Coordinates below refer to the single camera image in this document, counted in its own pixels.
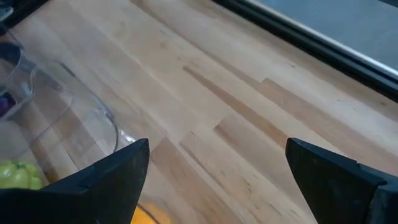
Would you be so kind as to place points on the purple eggplant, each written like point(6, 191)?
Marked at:
point(9, 53)
point(6, 104)

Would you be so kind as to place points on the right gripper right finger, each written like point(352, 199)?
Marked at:
point(342, 193)

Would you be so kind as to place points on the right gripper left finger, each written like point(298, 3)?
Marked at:
point(77, 199)

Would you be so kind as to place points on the orange fruit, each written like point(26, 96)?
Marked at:
point(152, 214)

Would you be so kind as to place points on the green bell pepper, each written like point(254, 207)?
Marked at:
point(18, 175)

